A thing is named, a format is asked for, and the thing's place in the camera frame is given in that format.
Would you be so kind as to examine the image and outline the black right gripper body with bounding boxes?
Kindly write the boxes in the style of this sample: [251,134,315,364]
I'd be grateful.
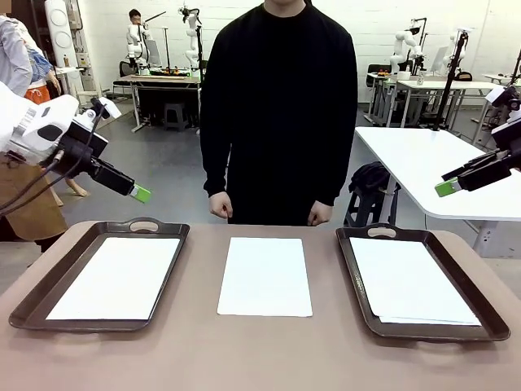
[458,160,513,193]

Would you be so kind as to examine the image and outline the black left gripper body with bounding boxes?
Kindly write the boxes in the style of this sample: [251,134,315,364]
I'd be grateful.
[86,156,136,197]

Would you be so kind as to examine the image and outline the white A4 paper sheet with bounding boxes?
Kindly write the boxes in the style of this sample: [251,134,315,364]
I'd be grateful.
[45,236,182,321]
[348,236,483,325]
[378,315,483,327]

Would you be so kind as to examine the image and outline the person's right forearm black sleeve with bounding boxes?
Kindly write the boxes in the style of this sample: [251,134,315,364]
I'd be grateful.
[201,134,233,199]

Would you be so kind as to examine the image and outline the person's right hand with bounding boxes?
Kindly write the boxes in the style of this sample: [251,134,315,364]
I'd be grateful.
[208,191,234,220]

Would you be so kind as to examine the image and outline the person's left hand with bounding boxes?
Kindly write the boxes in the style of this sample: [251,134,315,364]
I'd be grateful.
[307,200,333,227]

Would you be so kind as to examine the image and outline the black garment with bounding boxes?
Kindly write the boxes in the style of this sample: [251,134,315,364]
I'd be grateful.
[348,161,402,196]

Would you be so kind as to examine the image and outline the white wooden stool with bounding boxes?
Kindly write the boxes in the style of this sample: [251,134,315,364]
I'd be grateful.
[76,90,103,109]

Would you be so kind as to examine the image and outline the black step stool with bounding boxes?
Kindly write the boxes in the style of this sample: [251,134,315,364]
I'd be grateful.
[344,189,402,228]

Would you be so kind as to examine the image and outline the grey plastic stool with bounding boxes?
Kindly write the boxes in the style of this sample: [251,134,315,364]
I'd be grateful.
[164,101,189,132]

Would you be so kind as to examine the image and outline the long white desk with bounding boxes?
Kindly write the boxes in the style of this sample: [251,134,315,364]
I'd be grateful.
[396,77,506,130]

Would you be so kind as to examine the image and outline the black office chair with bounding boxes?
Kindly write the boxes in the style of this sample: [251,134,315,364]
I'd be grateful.
[119,60,136,89]

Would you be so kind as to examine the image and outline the wood top workbench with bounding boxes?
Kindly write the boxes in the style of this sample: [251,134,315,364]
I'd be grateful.
[117,72,204,135]

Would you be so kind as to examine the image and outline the white monitor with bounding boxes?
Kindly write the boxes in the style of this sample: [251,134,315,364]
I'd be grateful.
[430,45,449,73]

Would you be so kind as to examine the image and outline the dark brown plastic tray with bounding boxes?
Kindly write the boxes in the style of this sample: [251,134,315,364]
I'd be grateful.
[7,217,191,333]
[335,222,511,342]

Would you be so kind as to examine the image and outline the white A4 paper stack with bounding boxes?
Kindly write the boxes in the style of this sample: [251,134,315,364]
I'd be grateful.
[217,237,314,318]

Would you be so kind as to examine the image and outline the tall white air conditioner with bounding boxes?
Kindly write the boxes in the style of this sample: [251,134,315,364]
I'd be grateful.
[43,0,79,68]

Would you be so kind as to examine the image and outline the person in black sweater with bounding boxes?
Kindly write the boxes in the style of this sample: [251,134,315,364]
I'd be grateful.
[199,0,359,227]

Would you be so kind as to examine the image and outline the left wrist camera assembly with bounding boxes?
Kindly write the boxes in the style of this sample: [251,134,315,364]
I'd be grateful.
[60,96,122,174]

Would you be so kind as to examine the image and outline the wrist camera assembly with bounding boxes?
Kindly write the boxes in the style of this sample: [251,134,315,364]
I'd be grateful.
[60,96,122,174]
[487,84,521,162]

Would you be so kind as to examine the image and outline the right wrist camera assembly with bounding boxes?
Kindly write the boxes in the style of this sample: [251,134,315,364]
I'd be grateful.
[487,84,521,162]

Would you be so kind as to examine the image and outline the tall black camera stand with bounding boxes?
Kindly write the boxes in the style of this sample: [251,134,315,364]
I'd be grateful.
[431,31,469,132]

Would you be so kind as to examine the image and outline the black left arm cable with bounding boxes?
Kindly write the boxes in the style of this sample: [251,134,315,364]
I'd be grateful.
[0,103,107,217]

